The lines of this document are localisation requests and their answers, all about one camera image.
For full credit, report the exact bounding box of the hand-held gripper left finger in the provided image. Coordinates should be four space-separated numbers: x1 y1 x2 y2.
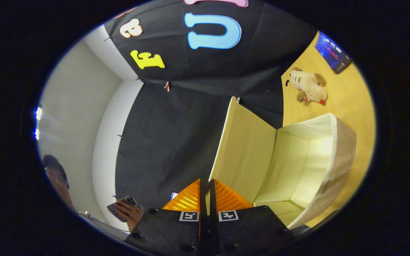
125 179 207 256

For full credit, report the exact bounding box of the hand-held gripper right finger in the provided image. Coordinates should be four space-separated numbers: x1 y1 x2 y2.
209 179 294 256

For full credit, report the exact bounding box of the beige fabric storage box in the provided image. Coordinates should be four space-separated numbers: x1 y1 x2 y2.
209 96 357 230

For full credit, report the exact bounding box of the smartphone with patterned case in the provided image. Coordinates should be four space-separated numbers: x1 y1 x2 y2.
106 196 143 223

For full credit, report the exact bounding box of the black backdrop cloth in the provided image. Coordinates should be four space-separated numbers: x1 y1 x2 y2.
104 0 317 210

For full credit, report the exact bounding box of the row of black cloth clips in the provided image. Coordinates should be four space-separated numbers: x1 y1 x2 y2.
105 35 148 139

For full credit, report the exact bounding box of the tan plush dog toy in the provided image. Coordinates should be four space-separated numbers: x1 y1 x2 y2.
285 67 328 106

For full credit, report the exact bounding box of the dark blue book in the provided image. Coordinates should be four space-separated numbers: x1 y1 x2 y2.
315 31 352 74

